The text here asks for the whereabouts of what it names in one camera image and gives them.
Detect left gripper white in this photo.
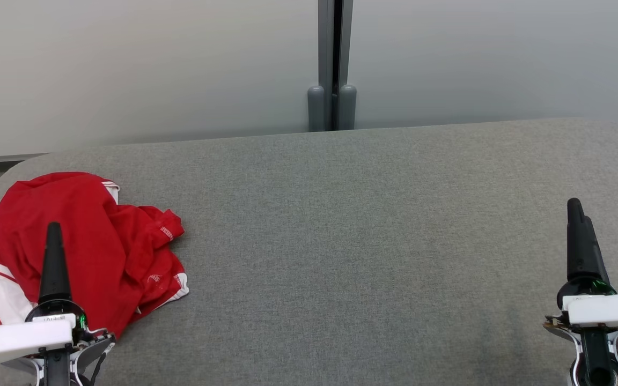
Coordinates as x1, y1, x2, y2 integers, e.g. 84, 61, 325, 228
0, 221, 89, 370

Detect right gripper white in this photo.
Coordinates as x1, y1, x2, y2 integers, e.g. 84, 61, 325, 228
544, 198, 618, 329

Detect red basketball jersey white sleeves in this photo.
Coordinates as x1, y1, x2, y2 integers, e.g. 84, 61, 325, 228
0, 172, 127, 334

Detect grey metal partition post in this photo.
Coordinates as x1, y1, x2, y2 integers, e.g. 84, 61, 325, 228
307, 0, 357, 132

